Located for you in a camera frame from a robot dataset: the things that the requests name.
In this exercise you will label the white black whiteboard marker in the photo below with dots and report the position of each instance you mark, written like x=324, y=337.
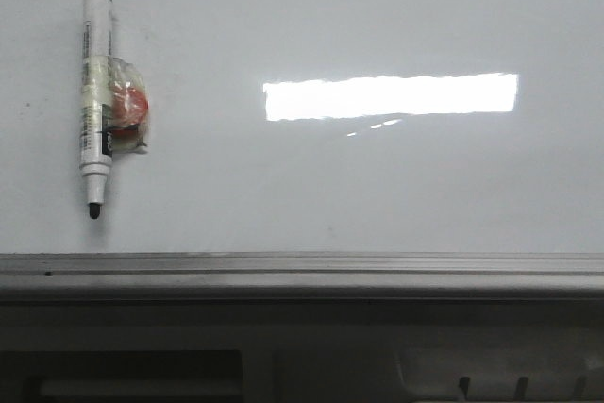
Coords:
x=96, y=102

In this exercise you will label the white glossy whiteboard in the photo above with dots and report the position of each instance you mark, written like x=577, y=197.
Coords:
x=421, y=126

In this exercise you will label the aluminium whiteboard marker tray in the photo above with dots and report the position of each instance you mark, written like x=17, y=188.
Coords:
x=301, y=327

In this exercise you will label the red magnet taped to marker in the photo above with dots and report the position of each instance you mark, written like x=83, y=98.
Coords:
x=130, y=108

